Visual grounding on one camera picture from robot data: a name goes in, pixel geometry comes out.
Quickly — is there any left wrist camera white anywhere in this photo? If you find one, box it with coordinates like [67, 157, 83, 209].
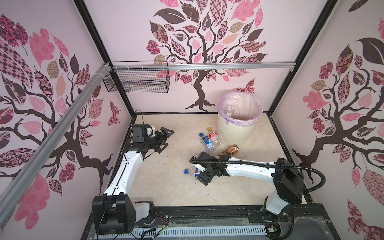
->
[147, 125, 156, 138]

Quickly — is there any aluminium rail left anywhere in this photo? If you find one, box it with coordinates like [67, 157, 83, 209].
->
[1, 63, 111, 224]

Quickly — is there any aluminium rail back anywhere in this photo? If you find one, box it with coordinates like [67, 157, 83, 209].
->
[113, 62, 296, 71]

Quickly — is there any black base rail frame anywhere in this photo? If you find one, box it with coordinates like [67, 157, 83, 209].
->
[81, 204, 340, 240]

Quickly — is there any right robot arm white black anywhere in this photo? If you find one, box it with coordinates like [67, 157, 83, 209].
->
[190, 152, 304, 216]

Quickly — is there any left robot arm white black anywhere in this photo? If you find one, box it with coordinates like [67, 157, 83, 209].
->
[92, 124, 174, 237]

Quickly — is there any black wire basket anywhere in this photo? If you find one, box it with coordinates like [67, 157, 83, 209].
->
[103, 60, 171, 93]

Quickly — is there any white bin with purple liner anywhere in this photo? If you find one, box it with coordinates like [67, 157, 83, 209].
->
[217, 91, 263, 146]

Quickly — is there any brown gold coffee bottle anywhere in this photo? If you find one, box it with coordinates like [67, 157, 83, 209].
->
[220, 145, 240, 156]

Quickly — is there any pepsi bottle blue cap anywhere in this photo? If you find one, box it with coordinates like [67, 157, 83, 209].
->
[184, 167, 200, 178]

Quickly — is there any clear rectangular bottle green label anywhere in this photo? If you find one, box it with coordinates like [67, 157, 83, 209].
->
[226, 105, 235, 118]

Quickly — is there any clear bottle blue label cap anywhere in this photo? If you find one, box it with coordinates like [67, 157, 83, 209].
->
[199, 133, 216, 152]

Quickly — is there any white slotted cable duct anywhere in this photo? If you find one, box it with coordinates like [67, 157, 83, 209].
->
[93, 225, 268, 240]

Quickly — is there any red label yellow cap bottle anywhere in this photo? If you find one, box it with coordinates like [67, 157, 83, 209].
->
[207, 128, 222, 146]

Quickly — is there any aluminium rail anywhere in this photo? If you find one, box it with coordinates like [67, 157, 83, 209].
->
[1, 63, 111, 224]
[113, 62, 296, 71]

